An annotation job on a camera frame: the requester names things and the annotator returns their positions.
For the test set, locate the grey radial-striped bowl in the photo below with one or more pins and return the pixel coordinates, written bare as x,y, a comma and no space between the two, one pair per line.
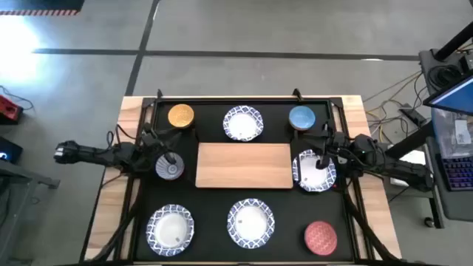
168,171

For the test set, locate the black power strip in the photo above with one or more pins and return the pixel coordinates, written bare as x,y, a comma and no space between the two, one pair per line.
412,115

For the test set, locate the grey workstation desk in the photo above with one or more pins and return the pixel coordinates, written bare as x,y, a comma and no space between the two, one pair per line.
458,207

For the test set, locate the white paper sign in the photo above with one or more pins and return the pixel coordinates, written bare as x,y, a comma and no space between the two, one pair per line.
415,157

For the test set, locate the red tape piece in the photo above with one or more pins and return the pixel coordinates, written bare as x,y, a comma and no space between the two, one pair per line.
335,186

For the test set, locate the wooden shelf board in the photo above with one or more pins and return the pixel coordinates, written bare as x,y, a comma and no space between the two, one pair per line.
244,166

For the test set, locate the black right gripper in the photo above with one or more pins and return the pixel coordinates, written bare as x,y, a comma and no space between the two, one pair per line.
336,146

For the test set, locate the black stand pole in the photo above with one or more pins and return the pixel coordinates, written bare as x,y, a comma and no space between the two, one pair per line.
456,42

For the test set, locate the hazard-striped black floor mat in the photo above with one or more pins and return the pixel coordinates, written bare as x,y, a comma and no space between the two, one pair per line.
37,4

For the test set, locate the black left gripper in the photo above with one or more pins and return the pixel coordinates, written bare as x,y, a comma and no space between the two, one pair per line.
149,146

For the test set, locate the blue-patterned white paper bowl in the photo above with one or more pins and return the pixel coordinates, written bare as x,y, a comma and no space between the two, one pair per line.
308,173
242,125
251,223
170,231

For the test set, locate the black device with blue light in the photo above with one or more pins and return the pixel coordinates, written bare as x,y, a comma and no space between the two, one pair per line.
11,147

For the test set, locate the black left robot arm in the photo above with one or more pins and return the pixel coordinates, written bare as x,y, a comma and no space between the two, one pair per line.
92,152

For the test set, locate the backlit keyboard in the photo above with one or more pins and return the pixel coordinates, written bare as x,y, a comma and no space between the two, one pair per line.
460,171

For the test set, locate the yellow bowl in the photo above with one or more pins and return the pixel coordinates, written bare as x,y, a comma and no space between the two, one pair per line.
181,115

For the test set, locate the red box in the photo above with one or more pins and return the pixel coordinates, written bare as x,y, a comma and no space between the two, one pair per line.
9,111

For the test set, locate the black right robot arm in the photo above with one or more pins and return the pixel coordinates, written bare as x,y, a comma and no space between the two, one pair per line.
399,168

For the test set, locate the black frame clamp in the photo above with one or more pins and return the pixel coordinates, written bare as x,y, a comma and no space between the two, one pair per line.
159,94
296,95

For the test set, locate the clear plastic bag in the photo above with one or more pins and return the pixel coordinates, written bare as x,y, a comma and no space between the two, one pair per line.
451,133

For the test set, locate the computer monitor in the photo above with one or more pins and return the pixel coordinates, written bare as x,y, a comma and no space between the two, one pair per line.
454,98

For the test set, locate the red wave-patterned bowl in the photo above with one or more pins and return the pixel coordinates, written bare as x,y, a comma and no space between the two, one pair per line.
320,238

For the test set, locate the blue wave-patterned bowl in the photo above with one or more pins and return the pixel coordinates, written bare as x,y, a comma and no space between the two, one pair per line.
302,117

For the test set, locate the black stand leg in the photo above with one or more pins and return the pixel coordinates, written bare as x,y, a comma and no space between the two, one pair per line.
410,142

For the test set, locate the grey equipment tray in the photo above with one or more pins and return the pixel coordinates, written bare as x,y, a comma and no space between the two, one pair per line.
425,59

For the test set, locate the black caster wheel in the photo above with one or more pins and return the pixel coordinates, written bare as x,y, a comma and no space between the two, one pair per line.
429,222

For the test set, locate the grey cart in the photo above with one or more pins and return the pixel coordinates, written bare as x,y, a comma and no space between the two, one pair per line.
22,175

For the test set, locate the black table mat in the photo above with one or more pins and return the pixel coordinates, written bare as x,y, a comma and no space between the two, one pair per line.
207,192

